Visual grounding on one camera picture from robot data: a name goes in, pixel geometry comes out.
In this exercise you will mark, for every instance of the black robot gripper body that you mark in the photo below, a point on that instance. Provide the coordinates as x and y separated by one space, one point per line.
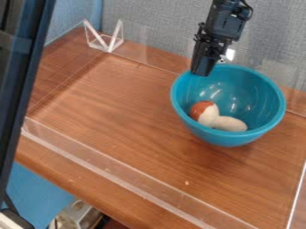
223 26

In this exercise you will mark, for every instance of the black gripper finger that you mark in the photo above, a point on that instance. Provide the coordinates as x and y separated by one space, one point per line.
207 53

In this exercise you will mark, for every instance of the blue plastic bowl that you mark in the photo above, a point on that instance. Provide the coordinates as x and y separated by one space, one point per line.
243 93

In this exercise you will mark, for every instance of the white brown-capped toy mushroom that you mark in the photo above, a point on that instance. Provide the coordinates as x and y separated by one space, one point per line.
205 112

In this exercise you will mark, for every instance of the clear acrylic back barrier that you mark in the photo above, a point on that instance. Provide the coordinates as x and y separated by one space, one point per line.
163 51

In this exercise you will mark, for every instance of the clear acrylic barrier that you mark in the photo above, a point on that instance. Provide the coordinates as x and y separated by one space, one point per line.
163 51
194 210

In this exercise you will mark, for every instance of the clear acrylic front barrier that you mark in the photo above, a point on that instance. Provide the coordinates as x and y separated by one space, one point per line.
194 210

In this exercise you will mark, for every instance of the white device under table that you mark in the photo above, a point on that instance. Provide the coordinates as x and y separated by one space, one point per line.
76 216

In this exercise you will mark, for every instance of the clear acrylic corner bracket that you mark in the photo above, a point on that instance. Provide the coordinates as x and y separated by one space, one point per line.
101 41

